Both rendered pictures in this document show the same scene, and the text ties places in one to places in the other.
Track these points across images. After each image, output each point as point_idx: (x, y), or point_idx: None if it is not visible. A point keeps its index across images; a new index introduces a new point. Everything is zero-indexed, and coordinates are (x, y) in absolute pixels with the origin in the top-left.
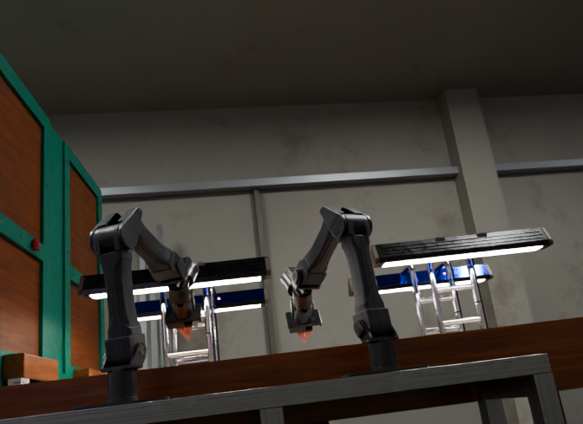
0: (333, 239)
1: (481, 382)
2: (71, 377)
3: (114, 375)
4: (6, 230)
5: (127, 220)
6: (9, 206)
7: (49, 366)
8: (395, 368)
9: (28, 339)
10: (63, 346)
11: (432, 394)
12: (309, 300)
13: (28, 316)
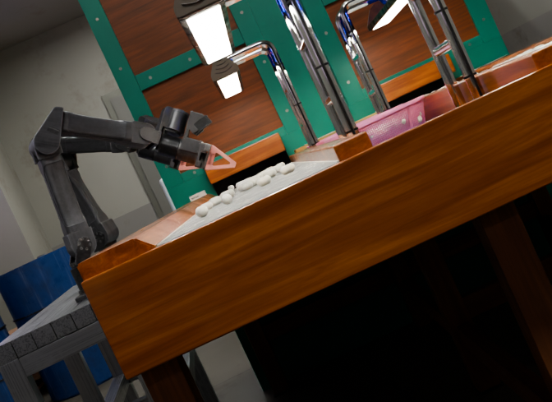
0: (77, 136)
1: None
2: (368, 99)
3: None
4: (163, 76)
5: None
6: (164, 48)
7: (259, 147)
8: (80, 294)
9: (253, 123)
10: (337, 80)
11: None
12: (165, 154)
13: (244, 106)
